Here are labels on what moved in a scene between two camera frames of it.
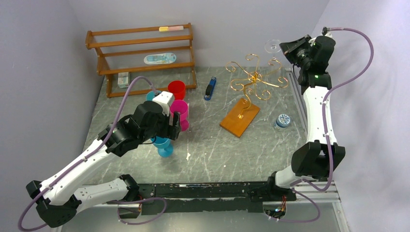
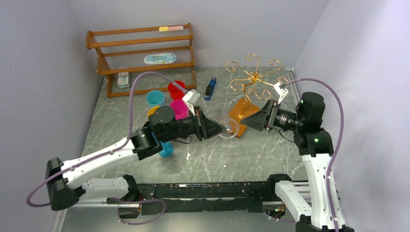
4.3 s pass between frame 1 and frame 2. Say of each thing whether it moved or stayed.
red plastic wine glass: stayed
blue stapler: stayed
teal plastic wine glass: stayed
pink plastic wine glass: stayed
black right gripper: moved
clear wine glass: moved
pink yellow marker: stayed
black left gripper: moved
